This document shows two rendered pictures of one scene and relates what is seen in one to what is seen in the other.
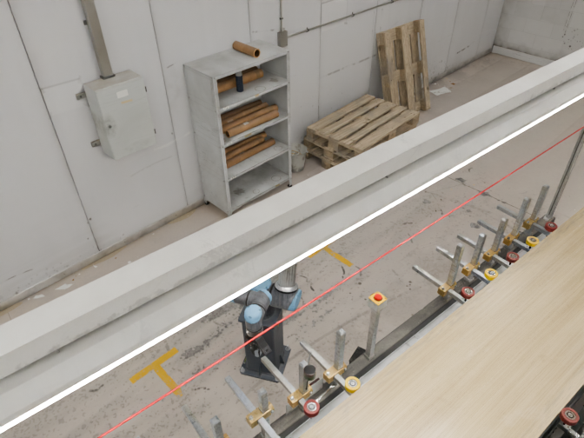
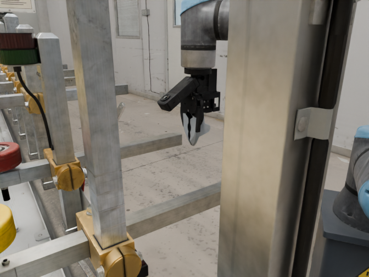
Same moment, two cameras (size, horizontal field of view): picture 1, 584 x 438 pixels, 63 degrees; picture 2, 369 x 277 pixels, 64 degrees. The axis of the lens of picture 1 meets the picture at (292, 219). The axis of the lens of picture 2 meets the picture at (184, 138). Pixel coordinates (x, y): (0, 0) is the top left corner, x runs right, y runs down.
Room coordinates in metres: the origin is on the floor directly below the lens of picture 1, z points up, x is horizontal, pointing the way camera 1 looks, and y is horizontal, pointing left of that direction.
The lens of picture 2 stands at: (1.64, -0.58, 1.11)
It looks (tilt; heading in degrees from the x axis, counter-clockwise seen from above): 20 degrees down; 94
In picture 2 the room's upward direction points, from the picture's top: straight up
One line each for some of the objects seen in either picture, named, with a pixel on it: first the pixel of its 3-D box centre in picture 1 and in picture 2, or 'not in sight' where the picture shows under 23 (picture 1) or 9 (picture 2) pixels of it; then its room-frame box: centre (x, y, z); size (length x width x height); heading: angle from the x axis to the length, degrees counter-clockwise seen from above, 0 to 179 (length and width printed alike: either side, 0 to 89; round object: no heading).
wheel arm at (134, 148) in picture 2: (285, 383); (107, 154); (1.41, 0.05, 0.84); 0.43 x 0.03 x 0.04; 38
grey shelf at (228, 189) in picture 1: (243, 132); not in sight; (4.27, 0.47, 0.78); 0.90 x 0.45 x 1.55; 134
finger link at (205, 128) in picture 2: not in sight; (201, 129); (1.63, 0.20, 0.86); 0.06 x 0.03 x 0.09; 38
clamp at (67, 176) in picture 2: (300, 395); (61, 167); (1.34, -0.03, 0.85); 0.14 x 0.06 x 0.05; 128
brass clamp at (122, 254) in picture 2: (335, 371); (106, 243); (1.50, -0.22, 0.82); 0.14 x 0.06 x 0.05; 128
